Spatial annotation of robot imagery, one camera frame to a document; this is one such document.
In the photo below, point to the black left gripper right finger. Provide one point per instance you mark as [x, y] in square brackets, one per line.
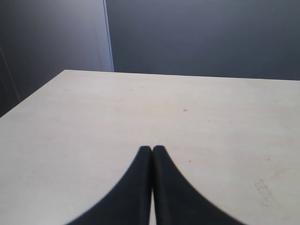
[176, 201]

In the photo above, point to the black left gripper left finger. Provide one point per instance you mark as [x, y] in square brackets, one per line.
[129, 201]

